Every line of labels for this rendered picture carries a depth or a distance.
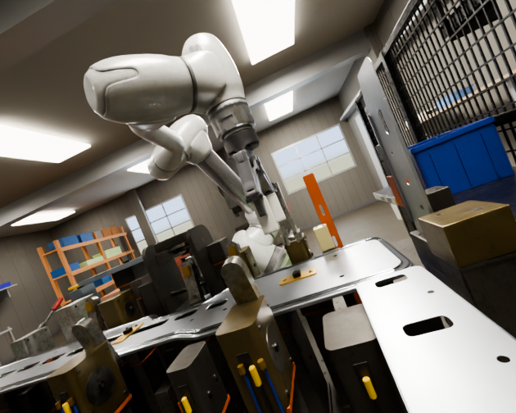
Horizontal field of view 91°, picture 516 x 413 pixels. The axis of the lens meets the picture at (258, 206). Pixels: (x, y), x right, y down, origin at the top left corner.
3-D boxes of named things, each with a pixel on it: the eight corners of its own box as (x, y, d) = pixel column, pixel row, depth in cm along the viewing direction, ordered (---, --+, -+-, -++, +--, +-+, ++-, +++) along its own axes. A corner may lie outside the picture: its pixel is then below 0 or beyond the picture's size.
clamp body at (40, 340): (48, 437, 92) (8, 344, 91) (78, 408, 103) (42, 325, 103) (63, 433, 90) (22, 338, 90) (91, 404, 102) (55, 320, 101)
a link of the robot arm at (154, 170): (142, 158, 90) (164, 132, 96) (136, 173, 105) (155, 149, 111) (174, 180, 94) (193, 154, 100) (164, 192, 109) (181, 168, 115)
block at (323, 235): (368, 362, 65) (313, 229, 64) (365, 353, 68) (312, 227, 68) (382, 359, 64) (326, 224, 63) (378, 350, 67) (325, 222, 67)
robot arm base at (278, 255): (269, 281, 142) (260, 277, 142) (286, 246, 142) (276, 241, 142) (268, 292, 124) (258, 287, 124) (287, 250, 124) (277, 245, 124)
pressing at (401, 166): (441, 243, 42) (364, 54, 42) (414, 230, 54) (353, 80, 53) (445, 242, 42) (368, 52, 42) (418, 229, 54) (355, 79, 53)
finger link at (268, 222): (264, 195, 48) (264, 195, 48) (279, 229, 48) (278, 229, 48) (251, 201, 49) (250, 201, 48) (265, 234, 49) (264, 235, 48)
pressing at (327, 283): (-103, 430, 70) (-106, 425, 70) (-4, 370, 92) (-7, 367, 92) (422, 271, 39) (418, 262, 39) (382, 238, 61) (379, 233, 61)
